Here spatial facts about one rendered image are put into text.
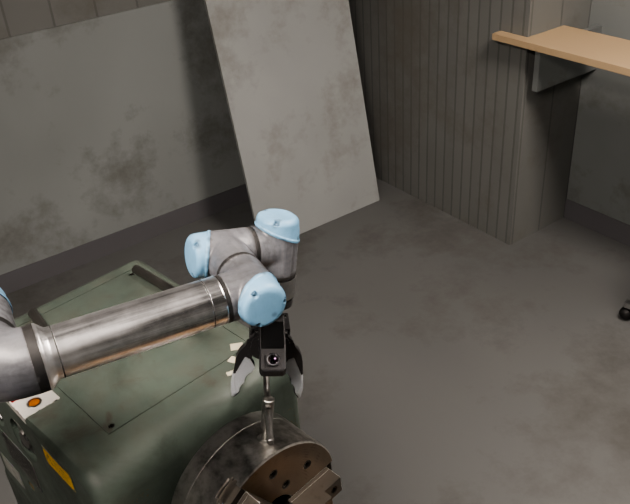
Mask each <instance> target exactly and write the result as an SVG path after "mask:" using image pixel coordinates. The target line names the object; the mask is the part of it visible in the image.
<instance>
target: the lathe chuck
mask: <svg viewBox="0 0 630 504"><path fill-rule="evenodd" d="M262 430H263V429H262V428H261V422H258V423H255V424H253V425H251V426H249V427H247V428H245V429H244V430H242V431H240V432H239V433H237V434H236V435H235V436H233V437H232V438H231V439H230V440H228V441H227V442H226V443H225V444H224V445H223V446H222V447H221V448H220V449H219V450H218V451H217V452H216V453H215V454H214V455H213V456H212V457H211V459H210V460H209V461H208V462H207V464H206V465H205V466H204V468H203V469H202V471H201V472H200V474H199V475H198V477H197V479H196V480H195V482H194V484H193V486H192V488H191V490H190V492H189V494H188V497H187V499H186V502H185V504H219V503H218V502H219V500H220V499H219V496H220V495H221V493H222V492H223V490H224V489H225V487H226V486H227V484H228V483H229V481H230V480H232V481H233V480H234V478H235V479H236V480H237V483H236V485H237V486H238V487H240V488H242V489H244V490H246V491H248V492H250V493H252V494H254V495H256V496H258V497H261V498H263V499H265V500H267V501H269V502H272V503H273V504H282V503H281V501H280V496H281V495H290V496H292V495H294V494H295V493H296V492H297V491H298V490H299V489H300V488H302V487H303V486H304V485H305V484H306V483H307V482H308V481H310V480H311V479H312V478H313V477H314V476H315V475H316V474H318V473H319V472H320V471H321V470H322V469H323V468H324V467H326V466H327V465H328V464H329V463H330V462H331V461H332V457H331V455H330V453H329V451H328V450H327V449H326V447H324V446H323V445H322V444H320V443H319V442H318V441H316V440H315V439H313V438H312V437H311V436H309V435H308V434H306V433H305V432H303V431H302V430H301V429H299V428H298V427H296V426H295V425H294V424H292V423H291V422H289V421H286V420H283V419H273V434H274V438H275V440H274V444H273V445H268V444H267V443H260V442H259V441H258V440H257V436H258V435H259V434H261V433H262Z"/></svg>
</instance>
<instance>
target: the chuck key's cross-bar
mask: <svg viewBox="0 0 630 504"><path fill-rule="evenodd" d="M263 392H264V396H268V395H269V396H270V382H269V377H263ZM265 420H266V434H267V444H268V445H273V444H274V434H273V422H272V411H271V409H266V410H265Z"/></svg>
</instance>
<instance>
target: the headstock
mask: <svg viewBox="0 0 630 504"><path fill-rule="evenodd" d="M134 265H139V266H140V267H142V268H144V269H146V270H147V271H149V272H151V273H152V274H154V275H156V276H157V277H159V278H161V279H163V280H164V281H166V282H168V283H169V284H171V285H173V286H175V287H178V286H180V285H179V284H177V283H176V282H174V281H172V280H171V279H169V278H168V277H166V276H164V275H163V274H161V273H160V272H158V271H156V270H155V269H153V268H152V267H150V266H148V265H147V264H145V263H144V262H142V261H139V260H134V261H131V262H129V263H127V264H125V265H123V266H121V267H119V268H117V269H115V270H113V271H111V272H109V273H107V274H105V275H103V276H101V277H99V278H97V279H95V280H93V281H91V282H89V283H87V284H84V285H82V286H80V287H78V288H76V289H74V290H72V291H70V292H68V293H66V294H64V295H62V296H60V297H58V298H56V299H54V300H52V301H50V302H48V303H46V304H44V305H42V306H40V307H38V308H36V309H37V311H38V312H39V313H40V315H41V316H42V318H43V319H44V321H45V322H46V323H47V325H48V326H50V325H53V324H57V323H60V322H63V321H66V320H70V319H73V318H76V317H80V316H83V315H86V314H89V313H93V312H96V311H99V310H102V309H106V308H109V307H112V306H116V305H119V304H122V303H125V302H129V301H132V300H135V299H138V298H142V297H145V296H148V295H152V294H155V293H158V292H161V291H163V290H161V289H159V288H158V287H156V286H154V285H153V284H151V283H149V282H148V281H146V280H144V279H143V278H141V277H139V276H138V275H136V274H134V273H133V272H132V267H133V266H134ZM247 339H249V328H247V327H246V326H244V325H242V324H241V323H239V322H238V321H234V322H231V323H228V324H225V325H222V326H219V327H216V328H213V329H210V330H207V331H204V332H201V333H198V334H195V335H192V336H189V337H186V338H183V339H180V340H177V341H174V342H171V343H168V344H165V345H162V346H159V347H156V348H153V349H150V350H147V351H144V352H141V353H138V354H135V355H132V356H129V357H126V358H123V359H120V360H117V361H114V362H111V363H108V364H105V365H102V366H99V367H96V368H93V369H90V370H87V371H84V372H81V373H78V374H75V375H72V376H69V377H66V378H63V379H61V380H59V381H58V383H57V385H56V387H55V388H54V390H52V391H53V392H54V393H55V394H56V395H57V396H59V397H60V399H58V400H56V401H55V402H53V403H51V404H50V405H48V406H46V407H44V408H43V409H41V410H39V411H37V412H36V413H34V414H32V415H31V416H29V417H27V418H26V424H25V423H24V422H23V421H22V420H21V418H20V417H19V416H18V415H17V414H16V413H15V412H14V411H13V410H12V409H11V407H10V406H9V405H8V404H7V403H6V402H2V403H0V457H1V459H2V462H3V464H4V467H5V469H6V472H7V474H8V475H9V476H10V477H11V478H12V480H13V481H14V482H15V483H16V484H17V485H18V487H19V488H20V489H21V490H22V491H23V493H24V494H25V495H26V496H27V497H28V498H29V500H30V501H31V502H32V503H33V504H151V503H152V504H171V502H172V498H173V495H174V492H175V489H176V486H177V484H178V482H179V480H180V478H181V476H182V474H183V472H184V470H185V468H186V467H187V465H188V464H189V462H190V461H191V459H192V458H193V456H194V455H195V454H196V452H197V451H198V450H199V449H200V448H201V446H202V445H203V444H204V443H205V442H206V441H207V440H208V439H209V438H210V437H211V436H212V435H213V434H215V433H216V432H217V431H218V430H219V429H221V428H222V427H223V426H225V425H226V424H228V423H229V422H231V421H233V420H234V419H236V418H238V417H240V416H243V415H245V414H248V413H251V412H255V411H262V399H263V397H264V392H263V376H261V375H260V372H259V359H257V358H255V357H253V356H252V359H253V360H254V362H255V368H254V370H253V371H252V372H251V373H250V374H248V375H247V376H246V377H245V382H244V384H242V385H241V387H240V392H239V393H238V394H237V395H236V396H235V397H232V395H231V378H232V375H230V376H227V374H226V372H229V371H232V370H233V369H234V365H235V363H231V362H227V361H228V360H229V358H230V357H231V356H234V357H236V354H237V351H238V350H233V351H231V347H230V344H234V343H240V342H242V343H243V344H244V343H245V342H246V340H247ZM269 382H270V396H272V397H274V399H275V402H274V412H275V413H278V414H279V415H281V416H282V417H284V418H285V419H287V420H288V421H289V422H291V421H292V422H291V423H292V424H293V423H294V425H295V426H296V427H298V428H299V429H300V421H299V411H298V401H297V396H296V395H295V393H294V386H293V385H292V384H291V381H290V376H289V375H288V374H286V373H285V375H284V376H270V377H269ZM290 408H291V409H290ZM292 409H293V410H292ZM288 410H289V411H288ZM283 412H284V413H283ZM294 415H295V416H294ZM13 419H14V420H15V421H16V422H17V423H18V424H17V423H16V422H15V421H14V420H13ZM295 422H296V423H295ZM296 424H297V425H298V426H297V425H296ZM147 489H149V490H147ZM143 493H144V494H143ZM142 494H143V495H142ZM148 494H149V495H148ZM140 495H141V496H140ZM147 495H148V496H147ZM142 496H144V497H142ZM136 499H137V500H136ZM146 500H147V501H146ZM136 501H137V502H139V503H137V502H136ZM145 502H146V503H145Z"/></svg>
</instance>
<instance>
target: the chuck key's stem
mask: <svg viewBox="0 0 630 504"><path fill-rule="evenodd" d="M274 402H275V399H274V397H272V396H269V395H268V396H264V397H263V399H262V413H261V428H262V429H263V430H262V440H267V434H266V420H265V410H266V409H271V411H272V422H273V415H274Z"/></svg>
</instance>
